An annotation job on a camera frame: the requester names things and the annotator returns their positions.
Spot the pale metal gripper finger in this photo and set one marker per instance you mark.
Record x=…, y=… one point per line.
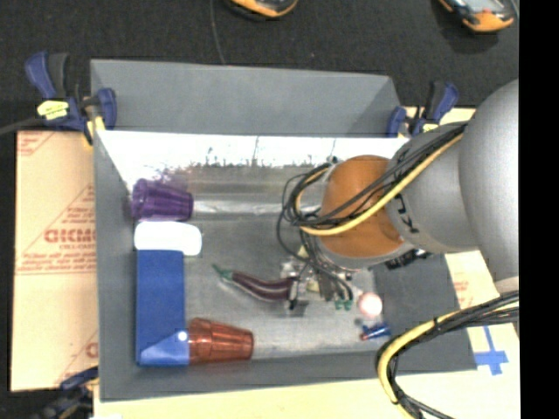
x=295, y=298
x=291, y=269

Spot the purple toy eggplant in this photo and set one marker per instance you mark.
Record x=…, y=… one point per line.
x=257, y=284

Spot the pink and white ball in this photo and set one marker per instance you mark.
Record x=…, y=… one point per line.
x=370, y=305

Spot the small blue and red tool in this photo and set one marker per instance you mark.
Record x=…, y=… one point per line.
x=375, y=332

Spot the red plastic cup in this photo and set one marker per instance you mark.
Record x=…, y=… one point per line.
x=220, y=341

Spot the blue flat box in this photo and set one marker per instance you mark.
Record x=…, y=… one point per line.
x=159, y=299

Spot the purple plastic cup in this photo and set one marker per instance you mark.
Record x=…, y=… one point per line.
x=159, y=201

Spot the grey metal bin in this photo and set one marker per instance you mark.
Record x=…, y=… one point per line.
x=244, y=103

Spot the brown cardboard board red print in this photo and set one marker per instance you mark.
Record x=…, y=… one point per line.
x=52, y=277

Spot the black cylinder on white bracket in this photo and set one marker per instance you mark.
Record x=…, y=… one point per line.
x=404, y=260

